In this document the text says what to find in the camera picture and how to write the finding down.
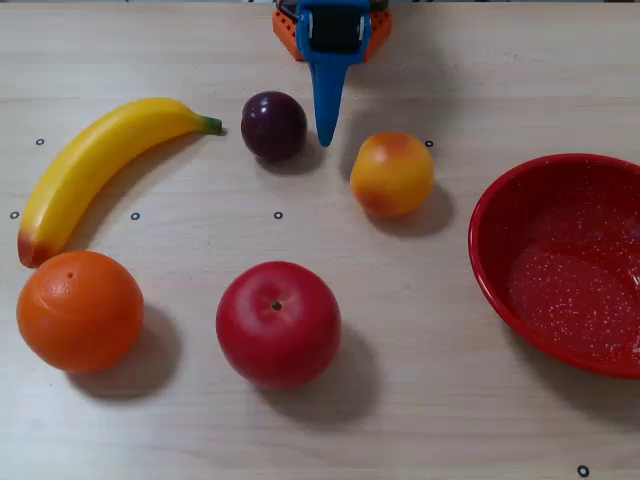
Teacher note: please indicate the orange fruit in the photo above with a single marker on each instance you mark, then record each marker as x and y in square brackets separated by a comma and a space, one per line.
[80, 312]

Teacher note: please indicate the red speckled bowl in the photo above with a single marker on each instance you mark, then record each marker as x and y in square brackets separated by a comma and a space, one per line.
[565, 270]

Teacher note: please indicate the red apple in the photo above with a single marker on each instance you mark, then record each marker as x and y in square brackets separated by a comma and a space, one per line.
[279, 325]

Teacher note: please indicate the yellow orange peach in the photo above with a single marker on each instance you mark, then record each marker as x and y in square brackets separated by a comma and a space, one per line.
[392, 175]

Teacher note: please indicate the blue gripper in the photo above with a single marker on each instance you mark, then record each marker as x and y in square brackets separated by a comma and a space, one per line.
[333, 31]

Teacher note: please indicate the yellow banana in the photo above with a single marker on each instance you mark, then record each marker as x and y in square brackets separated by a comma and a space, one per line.
[95, 160]

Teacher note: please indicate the dark purple plum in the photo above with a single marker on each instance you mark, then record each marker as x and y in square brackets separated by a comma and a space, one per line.
[274, 126]

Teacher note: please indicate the orange robot base mount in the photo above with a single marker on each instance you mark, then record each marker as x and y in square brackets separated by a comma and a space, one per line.
[283, 31]

